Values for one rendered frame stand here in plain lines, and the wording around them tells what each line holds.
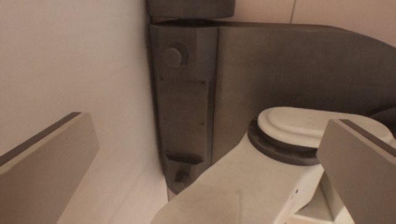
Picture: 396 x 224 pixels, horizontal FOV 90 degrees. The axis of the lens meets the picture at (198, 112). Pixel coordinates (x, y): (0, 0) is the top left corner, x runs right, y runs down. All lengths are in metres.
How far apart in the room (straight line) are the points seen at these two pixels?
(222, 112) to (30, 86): 0.37
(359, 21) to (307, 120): 0.35
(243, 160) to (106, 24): 0.32
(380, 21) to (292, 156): 0.45
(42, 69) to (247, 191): 0.30
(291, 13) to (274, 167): 0.42
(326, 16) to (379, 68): 0.20
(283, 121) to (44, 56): 0.35
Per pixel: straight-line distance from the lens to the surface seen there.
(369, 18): 0.67
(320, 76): 0.49
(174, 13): 0.44
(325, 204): 0.51
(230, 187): 0.29
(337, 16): 0.65
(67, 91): 0.33
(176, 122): 0.53
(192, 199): 0.25
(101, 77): 0.38
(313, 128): 0.36
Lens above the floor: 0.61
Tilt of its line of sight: 58 degrees down
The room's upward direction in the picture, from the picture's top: 153 degrees counter-clockwise
